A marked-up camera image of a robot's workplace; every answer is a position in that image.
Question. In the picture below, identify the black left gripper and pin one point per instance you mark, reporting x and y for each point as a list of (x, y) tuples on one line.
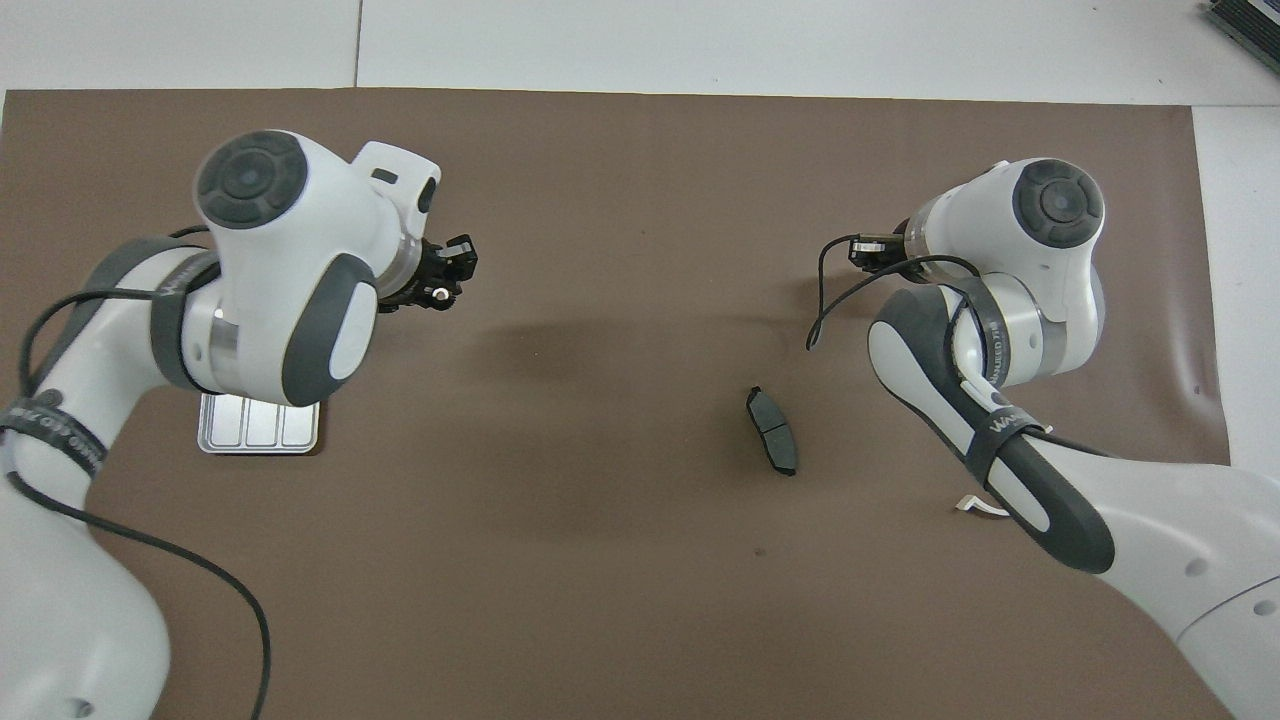
[(440, 265)]

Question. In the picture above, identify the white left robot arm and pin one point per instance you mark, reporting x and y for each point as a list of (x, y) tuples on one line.
[(280, 250)]

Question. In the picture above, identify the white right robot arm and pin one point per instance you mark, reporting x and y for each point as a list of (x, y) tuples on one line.
[(1050, 290)]

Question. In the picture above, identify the silver metal tray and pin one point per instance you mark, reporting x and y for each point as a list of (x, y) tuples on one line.
[(260, 430)]

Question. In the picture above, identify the brown table mat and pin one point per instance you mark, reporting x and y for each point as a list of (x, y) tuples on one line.
[(620, 180)]

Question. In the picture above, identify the dark grey brake pad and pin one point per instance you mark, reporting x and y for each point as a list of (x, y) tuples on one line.
[(772, 430)]

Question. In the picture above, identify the dark grey equipment stack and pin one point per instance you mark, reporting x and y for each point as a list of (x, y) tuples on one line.
[(1250, 25)]

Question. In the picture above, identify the white curved plastic bracket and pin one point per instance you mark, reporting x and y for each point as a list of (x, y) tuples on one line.
[(975, 506)]

